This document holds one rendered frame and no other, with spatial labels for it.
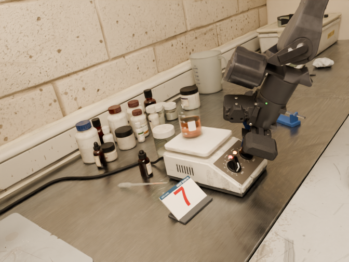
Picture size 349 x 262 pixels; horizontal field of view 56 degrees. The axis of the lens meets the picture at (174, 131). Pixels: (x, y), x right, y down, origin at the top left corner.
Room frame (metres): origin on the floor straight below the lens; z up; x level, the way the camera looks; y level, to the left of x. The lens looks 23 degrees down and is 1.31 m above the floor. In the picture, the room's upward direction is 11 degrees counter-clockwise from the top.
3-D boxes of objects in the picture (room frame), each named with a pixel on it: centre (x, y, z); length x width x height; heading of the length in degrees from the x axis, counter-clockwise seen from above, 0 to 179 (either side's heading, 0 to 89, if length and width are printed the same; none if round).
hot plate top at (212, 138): (0.68, -0.05, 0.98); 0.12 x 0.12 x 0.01; 48
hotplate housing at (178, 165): (0.67, -0.07, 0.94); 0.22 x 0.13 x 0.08; 48
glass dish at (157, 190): (0.62, 0.05, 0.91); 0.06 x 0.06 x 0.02
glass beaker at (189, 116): (0.71, -0.04, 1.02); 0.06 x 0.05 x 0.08; 31
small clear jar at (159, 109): (1.04, 0.05, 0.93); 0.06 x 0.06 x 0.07
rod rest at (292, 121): (0.87, -0.32, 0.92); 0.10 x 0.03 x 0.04; 24
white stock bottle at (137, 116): (0.97, 0.10, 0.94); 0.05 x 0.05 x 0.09
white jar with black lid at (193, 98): (1.15, -0.08, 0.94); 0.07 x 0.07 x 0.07
